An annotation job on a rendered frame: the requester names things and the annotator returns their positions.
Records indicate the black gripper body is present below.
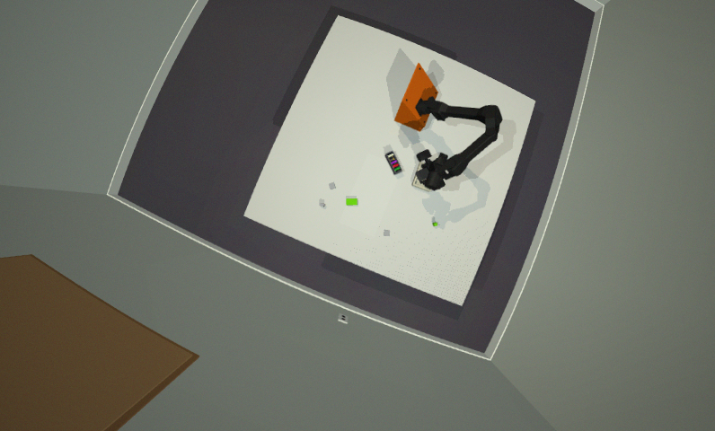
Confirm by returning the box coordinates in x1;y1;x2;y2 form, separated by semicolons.
416;149;446;188

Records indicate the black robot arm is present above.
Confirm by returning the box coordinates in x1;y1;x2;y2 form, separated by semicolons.
415;96;503;190

